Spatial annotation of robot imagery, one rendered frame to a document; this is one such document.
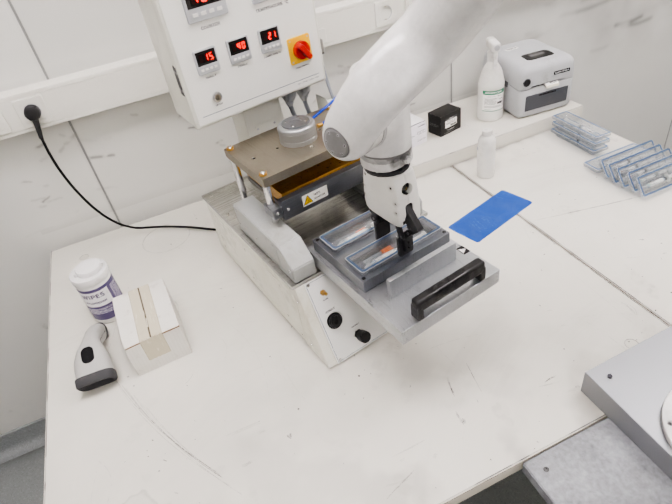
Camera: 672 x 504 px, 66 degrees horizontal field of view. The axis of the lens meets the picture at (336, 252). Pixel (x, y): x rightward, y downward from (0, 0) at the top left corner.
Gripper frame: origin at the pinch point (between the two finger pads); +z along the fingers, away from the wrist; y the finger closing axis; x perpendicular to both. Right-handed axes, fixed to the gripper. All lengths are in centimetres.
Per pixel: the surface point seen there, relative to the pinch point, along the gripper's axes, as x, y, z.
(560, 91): -97, 37, 16
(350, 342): 10.7, 3.5, 23.6
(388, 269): 4.6, -3.9, 2.4
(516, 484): -27, -14, 102
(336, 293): 9.4, 8.1, 13.7
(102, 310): 50, 50, 22
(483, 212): -44, 19, 27
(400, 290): 5.5, -8.2, 3.8
